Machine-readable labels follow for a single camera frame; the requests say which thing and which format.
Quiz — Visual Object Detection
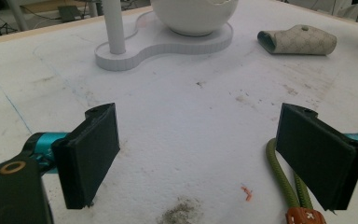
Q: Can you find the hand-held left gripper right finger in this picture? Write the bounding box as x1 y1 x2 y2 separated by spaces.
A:
275 103 358 211

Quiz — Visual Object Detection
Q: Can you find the brown leather cord tab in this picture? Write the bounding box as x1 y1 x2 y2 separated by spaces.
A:
285 206 327 224

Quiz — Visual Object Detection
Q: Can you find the white stand with pole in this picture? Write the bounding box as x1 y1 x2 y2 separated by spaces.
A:
94 0 234 72

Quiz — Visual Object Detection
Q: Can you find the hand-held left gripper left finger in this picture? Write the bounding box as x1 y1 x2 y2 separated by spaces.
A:
23 103 121 210

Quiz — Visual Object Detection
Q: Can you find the white metal stand leg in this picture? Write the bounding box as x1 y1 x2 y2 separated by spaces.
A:
6 0 30 32

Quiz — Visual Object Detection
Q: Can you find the olive green braided cord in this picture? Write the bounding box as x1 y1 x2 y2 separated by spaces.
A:
265 137 314 210

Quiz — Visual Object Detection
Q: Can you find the beige patterned pouch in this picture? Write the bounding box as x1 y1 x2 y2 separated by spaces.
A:
256 24 337 56

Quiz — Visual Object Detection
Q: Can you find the white round bowl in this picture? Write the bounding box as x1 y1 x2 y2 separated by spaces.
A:
150 0 240 37

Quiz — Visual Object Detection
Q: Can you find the small orange scrap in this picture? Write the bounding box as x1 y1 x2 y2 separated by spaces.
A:
241 185 254 203

